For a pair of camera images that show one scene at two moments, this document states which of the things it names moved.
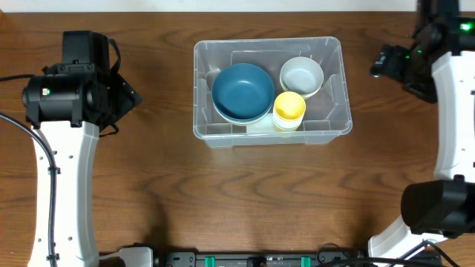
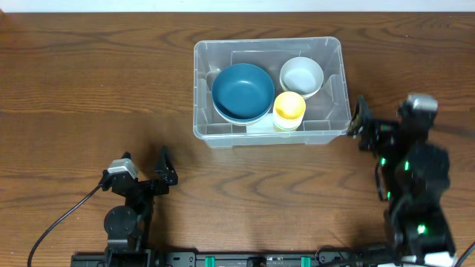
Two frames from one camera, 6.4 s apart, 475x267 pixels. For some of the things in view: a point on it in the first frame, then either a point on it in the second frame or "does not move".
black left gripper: (124, 96) → (142, 186)
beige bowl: (237, 122) does not move
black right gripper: (384, 61) → (376, 132)
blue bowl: (243, 94) does not move
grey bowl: (302, 75) does not move
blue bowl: (244, 108) does not move
